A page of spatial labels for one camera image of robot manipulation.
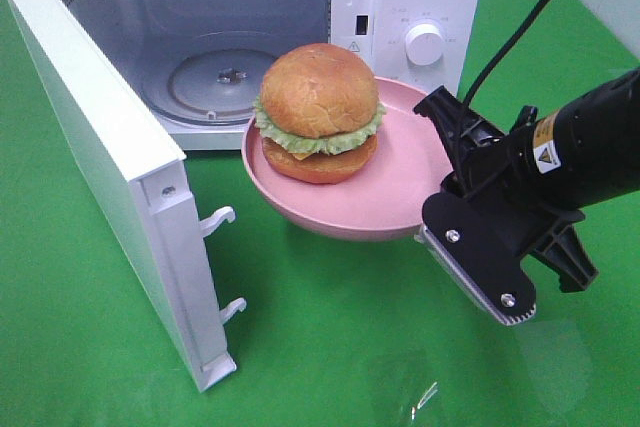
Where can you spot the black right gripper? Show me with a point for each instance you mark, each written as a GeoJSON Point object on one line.
{"type": "Point", "coordinates": [496, 175]}

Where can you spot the pink round plate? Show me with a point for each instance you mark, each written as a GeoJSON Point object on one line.
{"type": "Point", "coordinates": [383, 200]}

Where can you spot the burger with lettuce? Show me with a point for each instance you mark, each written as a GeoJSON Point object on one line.
{"type": "Point", "coordinates": [318, 113]}

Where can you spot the white microwave door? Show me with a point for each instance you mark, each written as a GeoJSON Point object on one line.
{"type": "Point", "coordinates": [136, 173]}

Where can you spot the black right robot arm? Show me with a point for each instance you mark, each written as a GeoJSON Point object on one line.
{"type": "Point", "coordinates": [587, 152]}

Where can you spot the upper white round knob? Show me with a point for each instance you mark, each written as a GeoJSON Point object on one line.
{"type": "Point", "coordinates": [424, 44]}

